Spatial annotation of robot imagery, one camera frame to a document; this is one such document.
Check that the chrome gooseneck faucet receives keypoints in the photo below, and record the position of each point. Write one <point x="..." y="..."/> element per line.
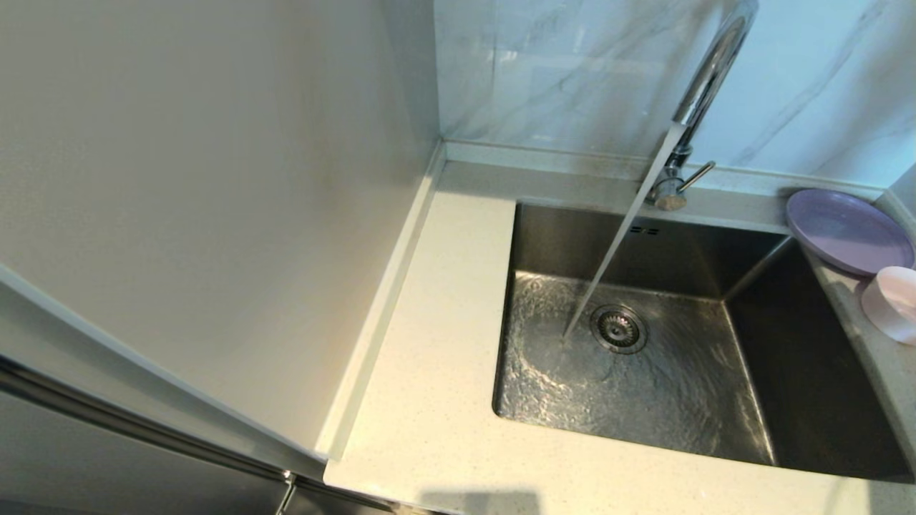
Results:
<point x="708" y="71"/>

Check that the purple plastic plate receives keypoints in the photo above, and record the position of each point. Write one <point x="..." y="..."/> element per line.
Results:
<point x="844" y="232"/>

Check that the pink plastic cup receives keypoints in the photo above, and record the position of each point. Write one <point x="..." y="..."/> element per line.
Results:
<point x="894" y="304"/>

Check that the stainless steel sink basin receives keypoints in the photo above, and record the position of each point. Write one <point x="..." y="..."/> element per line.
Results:
<point x="558" y="243"/>

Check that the round metal drain strainer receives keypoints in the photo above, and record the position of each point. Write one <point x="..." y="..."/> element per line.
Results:
<point x="619" y="329"/>

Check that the white tall cabinet side panel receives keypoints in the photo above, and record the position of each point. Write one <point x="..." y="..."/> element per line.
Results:
<point x="215" y="179"/>

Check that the grey upper cabinet door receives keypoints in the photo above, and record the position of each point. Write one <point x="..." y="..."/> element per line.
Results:
<point x="71" y="336"/>

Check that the grey cabinet door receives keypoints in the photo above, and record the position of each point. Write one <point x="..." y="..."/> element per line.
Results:
<point x="107" y="472"/>
<point x="71" y="336"/>

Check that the grey lower cabinet door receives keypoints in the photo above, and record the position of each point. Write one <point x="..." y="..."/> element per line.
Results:
<point x="107" y="472"/>

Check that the metal door trim rail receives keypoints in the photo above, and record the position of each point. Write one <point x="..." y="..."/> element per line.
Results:
<point x="107" y="408"/>

